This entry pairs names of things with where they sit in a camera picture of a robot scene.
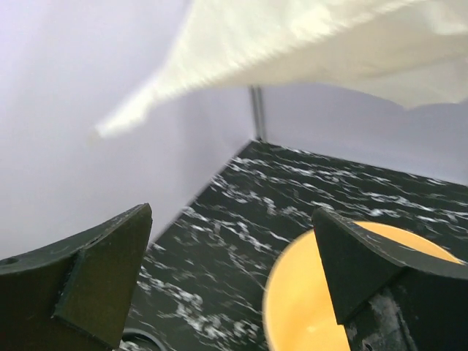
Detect yellow trash bin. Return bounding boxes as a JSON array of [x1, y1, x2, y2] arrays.
[[263, 221, 467, 350]]

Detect detached white trash bag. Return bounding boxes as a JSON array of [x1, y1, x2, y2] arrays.
[[94, 1, 467, 138]]

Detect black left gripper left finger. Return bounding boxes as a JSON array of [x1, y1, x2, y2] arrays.
[[1, 203, 152, 350]]

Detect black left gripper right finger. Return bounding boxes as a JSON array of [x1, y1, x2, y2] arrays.
[[312, 208, 467, 350]]

